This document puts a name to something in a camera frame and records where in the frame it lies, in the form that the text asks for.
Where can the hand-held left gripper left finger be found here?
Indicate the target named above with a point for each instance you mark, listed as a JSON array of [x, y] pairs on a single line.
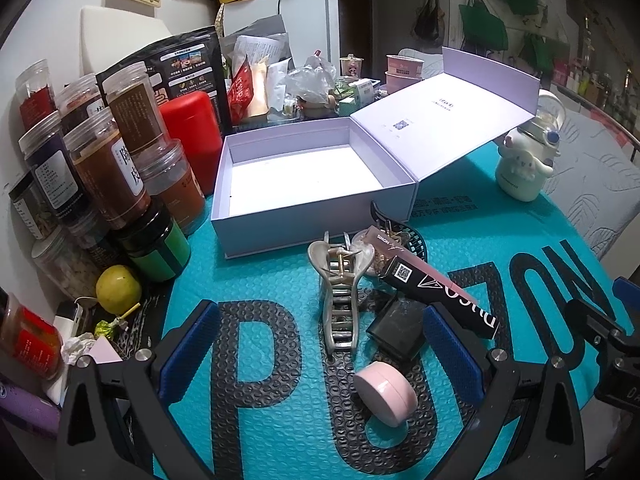
[[195, 332]]

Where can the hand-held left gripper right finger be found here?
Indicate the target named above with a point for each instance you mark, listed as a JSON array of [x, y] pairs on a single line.
[[450, 355]]

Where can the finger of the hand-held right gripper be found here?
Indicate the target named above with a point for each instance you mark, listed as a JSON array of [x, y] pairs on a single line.
[[624, 292], [590, 317]]

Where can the black square compact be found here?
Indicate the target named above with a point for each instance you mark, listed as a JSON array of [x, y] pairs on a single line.
[[395, 330]]

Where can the long pink and black carton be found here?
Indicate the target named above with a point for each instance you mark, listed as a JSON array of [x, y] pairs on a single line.
[[435, 290]]

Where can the pink round compact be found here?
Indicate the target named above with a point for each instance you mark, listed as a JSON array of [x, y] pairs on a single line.
[[385, 392]]

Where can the black mesh hair clip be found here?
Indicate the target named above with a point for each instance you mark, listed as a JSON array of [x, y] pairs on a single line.
[[417, 247]]

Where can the pearly grey claw hair clip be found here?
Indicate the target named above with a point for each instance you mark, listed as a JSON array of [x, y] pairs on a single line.
[[335, 305]]

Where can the lavender gift box with lid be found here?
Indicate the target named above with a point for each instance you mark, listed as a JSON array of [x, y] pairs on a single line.
[[300, 170]]

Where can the green label black lid tub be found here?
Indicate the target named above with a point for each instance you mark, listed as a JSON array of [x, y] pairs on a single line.
[[160, 255]]

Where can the yellow-green fruit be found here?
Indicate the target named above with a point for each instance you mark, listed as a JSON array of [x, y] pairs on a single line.
[[117, 287]]

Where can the pink paper sheet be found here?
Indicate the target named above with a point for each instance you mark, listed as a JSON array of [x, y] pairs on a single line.
[[107, 352]]

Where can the green candy wrapper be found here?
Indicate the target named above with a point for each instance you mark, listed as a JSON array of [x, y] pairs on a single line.
[[105, 330]]

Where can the teal bubble mailer mat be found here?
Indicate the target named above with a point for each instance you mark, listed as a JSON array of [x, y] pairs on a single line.
[[280, 290]]

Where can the white quilted cushion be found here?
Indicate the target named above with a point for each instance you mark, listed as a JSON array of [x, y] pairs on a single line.
[[600, 180]]

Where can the crumpled white tissue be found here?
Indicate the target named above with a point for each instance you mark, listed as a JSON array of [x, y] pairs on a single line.
[[77, 347]]

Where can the white power bank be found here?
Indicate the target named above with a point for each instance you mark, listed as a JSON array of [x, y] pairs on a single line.
[[70, 320]]

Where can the white cartoon dog bottle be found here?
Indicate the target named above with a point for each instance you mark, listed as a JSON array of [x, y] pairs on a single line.
[[520, 170]]

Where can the red label bottle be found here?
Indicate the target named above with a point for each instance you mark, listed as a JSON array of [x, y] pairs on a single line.
[[30, 340]]

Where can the group of clear plastic jars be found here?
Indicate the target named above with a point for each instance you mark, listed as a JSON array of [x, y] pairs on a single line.
[[107, 170]]

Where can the purple tube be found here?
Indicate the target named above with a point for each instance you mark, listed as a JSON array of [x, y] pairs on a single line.
[[25, 410]]

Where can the red canister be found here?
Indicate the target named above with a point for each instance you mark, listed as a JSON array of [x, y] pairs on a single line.
[[192, 140]]

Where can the shelf of small bottles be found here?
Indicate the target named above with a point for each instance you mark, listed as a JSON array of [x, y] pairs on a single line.
[[595, 80]]

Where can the red snack packet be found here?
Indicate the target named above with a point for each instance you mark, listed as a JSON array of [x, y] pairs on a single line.
[[242, 87]]

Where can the beige packet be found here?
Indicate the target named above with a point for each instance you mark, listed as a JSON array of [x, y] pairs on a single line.
[[259, 90]]

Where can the white packet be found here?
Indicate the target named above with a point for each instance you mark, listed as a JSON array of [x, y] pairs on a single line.
[[277, 82]]

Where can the black snack bag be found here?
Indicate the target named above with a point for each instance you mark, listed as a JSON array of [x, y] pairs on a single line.
[[190, 65]]

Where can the teal and white carton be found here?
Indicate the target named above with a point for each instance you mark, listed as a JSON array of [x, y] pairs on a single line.
[[357, 95]]

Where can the clear plastic bag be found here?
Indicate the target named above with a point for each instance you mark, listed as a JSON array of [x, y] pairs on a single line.
[[310, 80]]

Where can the white printed leaflet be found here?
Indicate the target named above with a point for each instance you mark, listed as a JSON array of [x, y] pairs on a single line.
[[260, 50]]

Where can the small panda cup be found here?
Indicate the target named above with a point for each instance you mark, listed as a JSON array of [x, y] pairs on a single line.
[[351, 67]]

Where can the grey plastic bag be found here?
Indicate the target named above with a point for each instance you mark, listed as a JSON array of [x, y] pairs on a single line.
[[265, 27]]

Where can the woven straw fan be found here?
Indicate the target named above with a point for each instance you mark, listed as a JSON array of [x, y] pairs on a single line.
[[219, 17]]

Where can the white refrigerator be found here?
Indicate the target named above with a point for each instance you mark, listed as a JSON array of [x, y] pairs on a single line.
[[310, 20]]

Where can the black hanging bag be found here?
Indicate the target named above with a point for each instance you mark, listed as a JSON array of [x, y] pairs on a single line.
[[427, 20]]

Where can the dark wooden door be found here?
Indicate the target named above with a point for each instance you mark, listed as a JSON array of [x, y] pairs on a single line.
[[355, 20]]

